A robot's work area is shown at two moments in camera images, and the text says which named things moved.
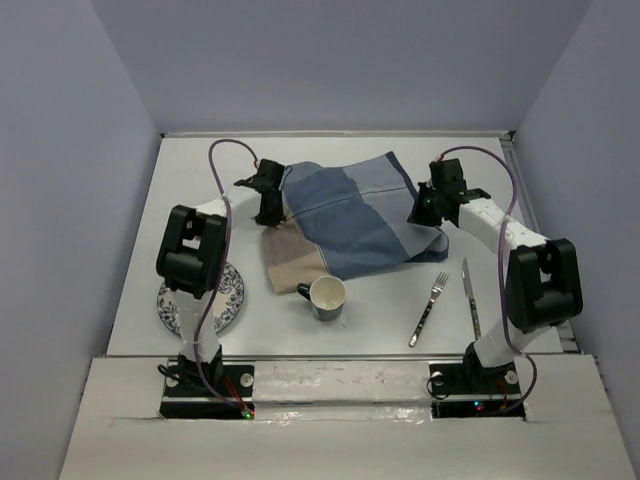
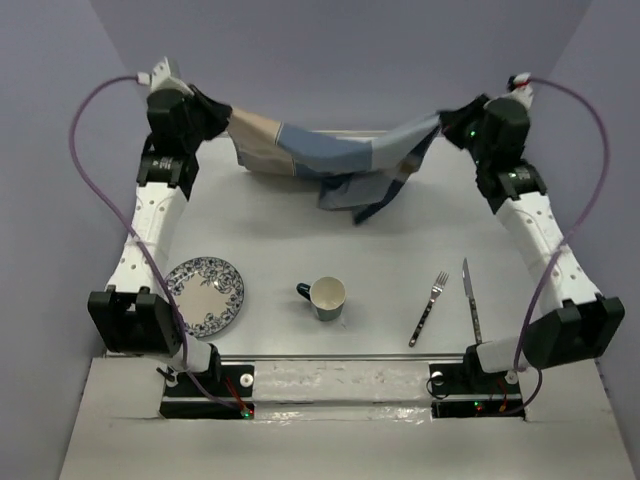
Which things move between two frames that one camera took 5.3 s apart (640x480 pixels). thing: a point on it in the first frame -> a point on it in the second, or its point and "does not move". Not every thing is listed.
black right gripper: (417, 215) -> (455, 124)
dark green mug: (327, 295) does not move
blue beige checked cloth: (344, 217) -> (355, 176)
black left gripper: (276, 217) -> (217, 115)
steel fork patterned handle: (437, 288) does not move
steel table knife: (467, 283) does not move
